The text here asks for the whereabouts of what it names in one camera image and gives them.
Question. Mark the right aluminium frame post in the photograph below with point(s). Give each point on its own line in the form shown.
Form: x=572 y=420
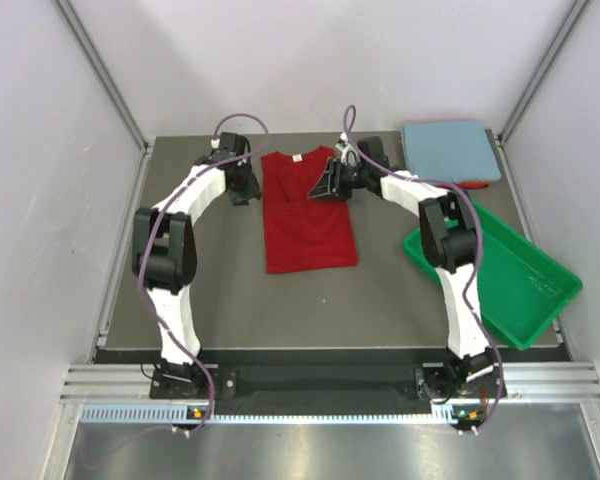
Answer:
x=569 y=23

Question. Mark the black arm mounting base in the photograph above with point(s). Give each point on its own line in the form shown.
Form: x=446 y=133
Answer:
x=332 y=381

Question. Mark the red t shirt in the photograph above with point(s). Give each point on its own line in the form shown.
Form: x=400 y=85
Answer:
x=300 y=233
x=473 y=185

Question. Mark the folded red t shirt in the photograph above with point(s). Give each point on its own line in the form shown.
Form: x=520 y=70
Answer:
x=473 y=185

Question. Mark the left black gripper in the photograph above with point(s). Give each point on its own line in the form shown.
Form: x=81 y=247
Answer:
x=251 y=191

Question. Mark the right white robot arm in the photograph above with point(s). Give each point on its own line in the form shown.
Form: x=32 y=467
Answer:
x=450 y=234

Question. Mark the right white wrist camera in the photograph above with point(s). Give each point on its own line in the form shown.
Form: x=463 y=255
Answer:
x=345 y=152

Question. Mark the aluminium frame rail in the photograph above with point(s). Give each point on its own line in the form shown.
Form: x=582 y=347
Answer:
x=526 y=382

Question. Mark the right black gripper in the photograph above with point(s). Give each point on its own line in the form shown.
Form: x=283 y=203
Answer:
x=331 y=184

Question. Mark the aluminium frame post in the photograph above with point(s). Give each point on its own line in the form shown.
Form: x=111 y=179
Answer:
x=569 y=23
x=87 y=46

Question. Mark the left aluminium frame post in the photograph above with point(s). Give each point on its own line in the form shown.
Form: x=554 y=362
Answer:
x=87 y=46

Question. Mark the green plastic tray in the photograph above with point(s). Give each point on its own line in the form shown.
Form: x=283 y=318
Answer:
x=519 y=290

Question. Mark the slotted grey cable duct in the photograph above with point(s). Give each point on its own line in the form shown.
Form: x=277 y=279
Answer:
x=190 y=415

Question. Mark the folded blue t shirt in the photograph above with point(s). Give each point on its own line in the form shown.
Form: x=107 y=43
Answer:
x=456 y=151

